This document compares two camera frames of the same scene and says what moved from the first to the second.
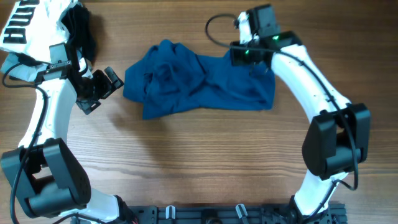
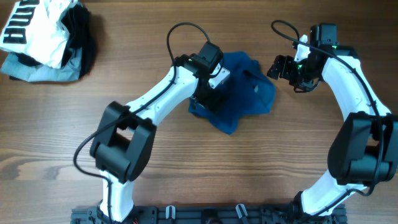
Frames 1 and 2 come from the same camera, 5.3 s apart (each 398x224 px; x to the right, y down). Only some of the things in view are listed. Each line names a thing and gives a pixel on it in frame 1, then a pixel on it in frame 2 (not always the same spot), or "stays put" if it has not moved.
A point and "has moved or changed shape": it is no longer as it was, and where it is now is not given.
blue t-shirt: [171, 79] has moved or changed shape
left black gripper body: [99, 88] → [208, 96]
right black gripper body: [237, 56] → [286, 68]
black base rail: [230, 214] stays put
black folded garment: [77, 25] stays put
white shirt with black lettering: [35, 25] stays put
